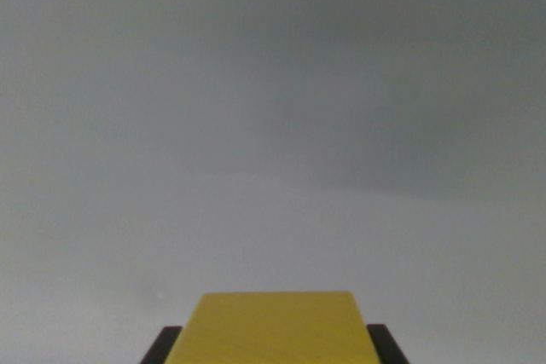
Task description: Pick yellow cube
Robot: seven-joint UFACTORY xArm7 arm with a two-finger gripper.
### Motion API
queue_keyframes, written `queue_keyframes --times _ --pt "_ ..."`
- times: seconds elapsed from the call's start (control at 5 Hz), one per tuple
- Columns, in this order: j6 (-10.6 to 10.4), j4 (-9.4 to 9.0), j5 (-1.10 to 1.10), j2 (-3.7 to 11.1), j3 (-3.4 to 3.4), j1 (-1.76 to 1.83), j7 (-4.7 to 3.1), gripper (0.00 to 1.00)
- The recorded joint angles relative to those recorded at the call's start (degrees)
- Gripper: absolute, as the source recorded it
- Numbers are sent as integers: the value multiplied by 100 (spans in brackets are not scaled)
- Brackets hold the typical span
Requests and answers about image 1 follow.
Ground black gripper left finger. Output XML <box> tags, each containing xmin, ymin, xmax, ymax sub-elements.
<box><xmin>140</xmin><ymin>326</ymin><xmax>183</xmax><ymax>364</ymax></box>

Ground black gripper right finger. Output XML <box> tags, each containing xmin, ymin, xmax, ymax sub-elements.
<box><xmin>365</xmin><ymin>323</ymin><xmax>411</xmax><ymax>364</ymax></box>

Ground yellow cube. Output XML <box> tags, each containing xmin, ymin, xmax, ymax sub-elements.
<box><xmin>164</xmin><ymin>291</ymin><xmax>381</xmax><ymax>364</ymax></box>

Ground grey plastic bin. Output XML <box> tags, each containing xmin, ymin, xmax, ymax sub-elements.
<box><xmin>0</xmin><ymin>0</ymin><xmax>546</xmax><ymax>364</ymax></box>

